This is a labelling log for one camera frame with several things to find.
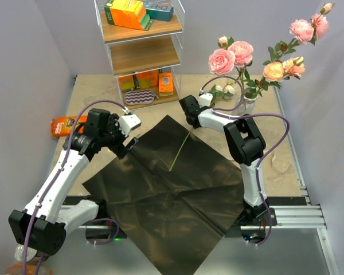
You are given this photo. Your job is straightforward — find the large pink rose stem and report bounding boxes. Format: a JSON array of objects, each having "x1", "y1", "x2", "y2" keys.
[{"x1": 208, "y1": 36, "x2": 254, "y2": 89}]

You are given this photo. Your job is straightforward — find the orange sponge box top shelf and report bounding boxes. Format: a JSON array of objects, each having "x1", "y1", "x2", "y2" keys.
[{"x1": 104, "y1": 0, "x2": 154, "y2": 30}]

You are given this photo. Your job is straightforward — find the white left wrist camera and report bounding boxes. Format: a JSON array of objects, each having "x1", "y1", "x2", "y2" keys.
[{"x1": 118, "y1": 114, "x2": 142, "y2": 137}]

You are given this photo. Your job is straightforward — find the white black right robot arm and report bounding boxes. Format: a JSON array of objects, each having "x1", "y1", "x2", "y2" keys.
[{"x1": 179, "y1": 95, "x2": 268, "y2": 225}]

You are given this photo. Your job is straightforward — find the teal box top shelf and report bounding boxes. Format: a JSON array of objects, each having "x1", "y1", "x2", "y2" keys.
[{"x1": 144, "y1": 2, "x2": 174, "y2": 22}]

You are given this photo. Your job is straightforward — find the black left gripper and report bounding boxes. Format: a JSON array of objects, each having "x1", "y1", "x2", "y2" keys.
[{"x1": 100, "y1": 114, "x2": 138, "y2": 159}]

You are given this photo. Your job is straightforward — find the orange razor package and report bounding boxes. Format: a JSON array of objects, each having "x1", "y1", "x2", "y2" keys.
[{"x1": 50, "y1": 115, "x2": 87, "y2": 138}]

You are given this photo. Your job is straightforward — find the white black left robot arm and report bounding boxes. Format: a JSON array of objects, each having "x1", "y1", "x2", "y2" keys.
[{"x1": 9, "y1": 108, "x2": 142, "y2": 256}]

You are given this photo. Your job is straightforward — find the black wrapping paper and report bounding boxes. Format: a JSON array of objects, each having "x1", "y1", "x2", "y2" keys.
[{"x1": 84, "y1": 116, "x2": 244, "y2": 274}]

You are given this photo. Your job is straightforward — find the orange sponge pack left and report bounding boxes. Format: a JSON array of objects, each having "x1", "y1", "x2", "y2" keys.
[{"x1": 118, "y1": 75, "x2": 135, "y2": 92}]

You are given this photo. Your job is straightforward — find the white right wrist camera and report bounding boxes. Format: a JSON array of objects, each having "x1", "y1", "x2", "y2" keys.
[{"x1": 198, "y1": 92, "x2": 213, "y2": 108}]

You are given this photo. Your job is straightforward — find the metal tin can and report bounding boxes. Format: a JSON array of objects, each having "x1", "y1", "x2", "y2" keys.
[{"x1": 14, "y1": 244, "x2": 38, "y2": 262}]

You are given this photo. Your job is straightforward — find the aluminium rail frame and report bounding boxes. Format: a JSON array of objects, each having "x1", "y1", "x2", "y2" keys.
[{"x1": 67, "y1": 74, "x2": 338, "y2": 274}]

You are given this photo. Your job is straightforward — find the orange sponge pack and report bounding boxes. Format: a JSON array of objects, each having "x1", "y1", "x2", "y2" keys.
[
  {"x1": 158, "y1": 73, "x2": 174, "y2": 96},
  {"x1": 118, "y1": 75, "x2": 135, "y2": 92},
  {"x1": 134, "y1": 70, "x2": 159, "y2": 89}
]

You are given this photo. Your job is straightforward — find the white wire wooden shelf rack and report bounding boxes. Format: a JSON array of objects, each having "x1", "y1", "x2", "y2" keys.
[{"x1": 94, "y1": 1, "x2": 186, "y2": 109}]

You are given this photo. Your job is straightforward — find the peach rose stem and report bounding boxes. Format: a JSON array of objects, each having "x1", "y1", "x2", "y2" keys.
[{"x1": 256, "y1": 56, "x2": 306, "y2": 93}]

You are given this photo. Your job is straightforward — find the white rose stem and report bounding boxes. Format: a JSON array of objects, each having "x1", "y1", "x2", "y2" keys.
[{"x1": 169, "y1": 82, "x2": 236, "y2": 172}]

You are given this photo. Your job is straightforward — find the orange plastic container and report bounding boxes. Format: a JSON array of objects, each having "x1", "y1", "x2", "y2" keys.
[{"x1": 4, "y1": 264, "x2": 53, "y2": 275}]

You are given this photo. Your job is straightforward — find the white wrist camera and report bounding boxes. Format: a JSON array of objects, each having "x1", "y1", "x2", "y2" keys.
[
  {"x1": 198, "y1": 92, "x2": 213, "y2": 108},
  {"x1": 118, "y1": 114, "x2": 142, "y2": 137}
]

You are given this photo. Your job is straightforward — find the orange sponge pack right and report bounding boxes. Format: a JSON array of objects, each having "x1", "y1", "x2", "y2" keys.
[{"x1": 158, "y1": 73, "x2": 174, "y2": 96}]

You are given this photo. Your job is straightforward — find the small pink rose stem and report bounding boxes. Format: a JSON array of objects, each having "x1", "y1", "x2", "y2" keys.
[{"x1": 263, "y1": 2, "x2": 335, "y2": 65}]

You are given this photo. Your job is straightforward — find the orange sponge pack middle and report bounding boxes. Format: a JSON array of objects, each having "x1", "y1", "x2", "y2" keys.
[{"x1": 134, "y1": 70, "x2": 159, "y2": 89}]

